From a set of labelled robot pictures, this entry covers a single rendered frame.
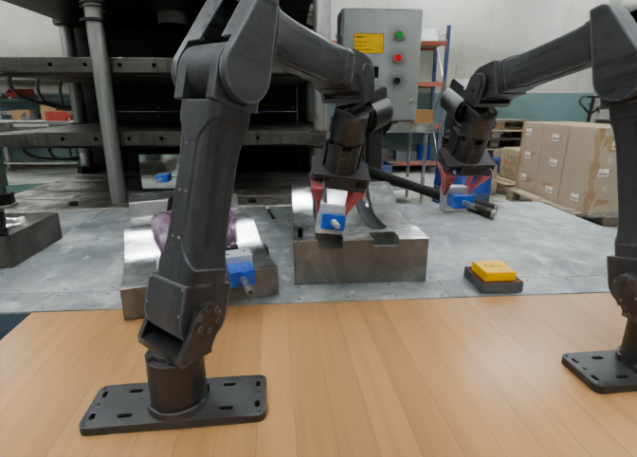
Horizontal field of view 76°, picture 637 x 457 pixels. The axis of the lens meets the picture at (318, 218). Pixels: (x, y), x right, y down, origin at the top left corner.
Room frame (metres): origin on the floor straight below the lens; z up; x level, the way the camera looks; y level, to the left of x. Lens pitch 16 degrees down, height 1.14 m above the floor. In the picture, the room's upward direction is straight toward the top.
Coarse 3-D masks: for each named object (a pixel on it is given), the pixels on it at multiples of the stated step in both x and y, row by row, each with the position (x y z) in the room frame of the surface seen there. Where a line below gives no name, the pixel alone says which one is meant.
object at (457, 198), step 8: (440, 192) 0.91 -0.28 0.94; (448, 192) 0.88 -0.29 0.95; (456, 192) 0.88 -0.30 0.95; (464, 192) 0.88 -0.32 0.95; (440, 200) 0.91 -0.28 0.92; (448, 200) 0.87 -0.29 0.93; (456, 200) 0.84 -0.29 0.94; (464, 200) 0.83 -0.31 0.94; (472, 200) 0.84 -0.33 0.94; (440, 208) 0.90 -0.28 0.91; (448, 208) 0.88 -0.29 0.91; (456, 208) 0.84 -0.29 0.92; (464, 208) 0.84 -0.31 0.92; (472, 208) 0.79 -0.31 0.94
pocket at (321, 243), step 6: (318, 234) 0.77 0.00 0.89; (324, 234) 0.77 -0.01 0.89; (330, 234) 0.77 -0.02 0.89; (336, 234) 0.77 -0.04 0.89; (318, 240) 0.77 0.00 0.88; (324, 240) 0.77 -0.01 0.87; (330, 240) 0.77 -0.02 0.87; (336, 240) 0.77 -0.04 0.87; (342, 240) 0.73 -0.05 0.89; (318, 246) 0.77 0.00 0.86; (324, 246) 0.77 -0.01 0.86; (330, 246) 0.77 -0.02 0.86; (336, 246) 0.77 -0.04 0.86
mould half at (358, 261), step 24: (336, 192) 1.01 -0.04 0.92; (384, 192) 1.02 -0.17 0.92; (312, 216) 0.92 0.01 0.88; (384, 216) 0.92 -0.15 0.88; (312, 240) 0.73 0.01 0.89; (360, 240) 0.73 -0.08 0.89; (408, 240) 0.74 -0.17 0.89; (312, 264) 0.72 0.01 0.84; (336, 264) 0.73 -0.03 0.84; (360, 264) 0.73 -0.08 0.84; (384, 264) 0.73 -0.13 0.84; (408, 264) 0.74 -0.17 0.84
